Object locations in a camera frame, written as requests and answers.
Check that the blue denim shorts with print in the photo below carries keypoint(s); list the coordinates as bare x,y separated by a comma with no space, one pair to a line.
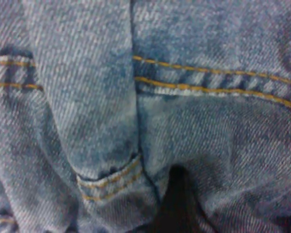
87,97

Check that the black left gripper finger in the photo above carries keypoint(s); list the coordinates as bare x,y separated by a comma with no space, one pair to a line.
178,208

